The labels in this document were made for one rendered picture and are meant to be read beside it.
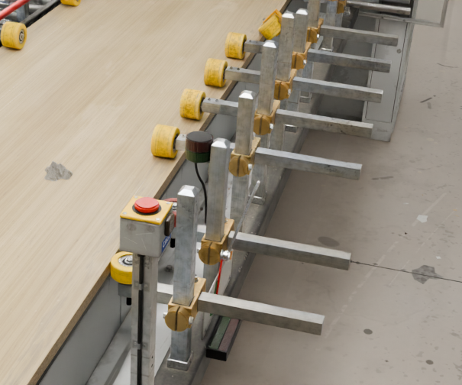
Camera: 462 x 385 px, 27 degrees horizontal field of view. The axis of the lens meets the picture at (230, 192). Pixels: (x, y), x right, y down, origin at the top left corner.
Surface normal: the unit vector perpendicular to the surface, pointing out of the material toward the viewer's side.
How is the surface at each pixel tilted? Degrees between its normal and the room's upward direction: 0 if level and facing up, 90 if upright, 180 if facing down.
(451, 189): 0
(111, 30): 0
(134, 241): 90
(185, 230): 90
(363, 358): 0
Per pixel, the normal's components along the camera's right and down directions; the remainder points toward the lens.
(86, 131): 0.07, -0.87
